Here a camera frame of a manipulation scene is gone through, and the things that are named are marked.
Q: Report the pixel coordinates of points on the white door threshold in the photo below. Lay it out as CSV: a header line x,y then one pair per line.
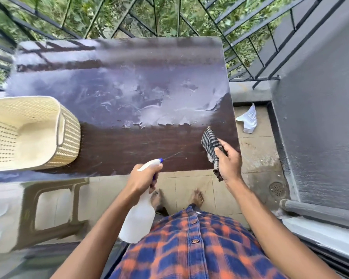
x,y
325,236

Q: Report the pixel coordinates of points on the beige plastic stool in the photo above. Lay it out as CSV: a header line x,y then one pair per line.
x,y
26,206

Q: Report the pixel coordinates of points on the crumpled white plastic bag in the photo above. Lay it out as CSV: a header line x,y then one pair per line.
x,y
249,120

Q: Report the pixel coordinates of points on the person's right hand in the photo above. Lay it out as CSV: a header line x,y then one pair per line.
x,y
231,165

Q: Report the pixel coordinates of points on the black white checked cloth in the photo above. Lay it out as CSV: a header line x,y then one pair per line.
x,y
209,142

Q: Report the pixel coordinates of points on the person's left forearm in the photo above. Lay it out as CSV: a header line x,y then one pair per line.
x,y
99,238

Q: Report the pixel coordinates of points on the dark metal balcony railing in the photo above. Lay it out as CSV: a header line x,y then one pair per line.
x,y
261,79

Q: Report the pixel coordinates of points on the person's right forearm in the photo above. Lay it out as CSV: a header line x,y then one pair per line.
x,y
273,232

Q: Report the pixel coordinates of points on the person's right foot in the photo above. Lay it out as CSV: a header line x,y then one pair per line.
x,y
197,197

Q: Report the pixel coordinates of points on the person's right thumb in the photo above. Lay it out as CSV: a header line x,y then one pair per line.
x,y
218,156

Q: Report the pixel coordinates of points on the person's left foot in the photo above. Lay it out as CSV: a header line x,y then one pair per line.
x,y
155,199

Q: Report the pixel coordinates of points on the person's foot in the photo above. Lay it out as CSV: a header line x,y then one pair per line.
x,y
197,197
155,199

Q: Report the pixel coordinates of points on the person's left fingers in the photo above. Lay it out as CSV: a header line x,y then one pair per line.
x,y
154,178

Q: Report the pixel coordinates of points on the grey pipe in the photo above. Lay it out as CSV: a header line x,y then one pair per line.
x,y
320,213

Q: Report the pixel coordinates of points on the cream woven plastic basket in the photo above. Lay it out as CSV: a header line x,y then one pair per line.
x,y
26,133

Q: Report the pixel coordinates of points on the person's left hand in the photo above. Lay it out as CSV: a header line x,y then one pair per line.
x,y
139,180

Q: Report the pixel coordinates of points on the white spray bottle blue nozzle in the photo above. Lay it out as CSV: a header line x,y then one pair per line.
x,y
139,220

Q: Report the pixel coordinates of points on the blue orange plaid shirt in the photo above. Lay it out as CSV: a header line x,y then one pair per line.
x,y
197,252

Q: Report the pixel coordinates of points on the round floor drain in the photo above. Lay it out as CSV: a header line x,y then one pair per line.
x,y
277,189

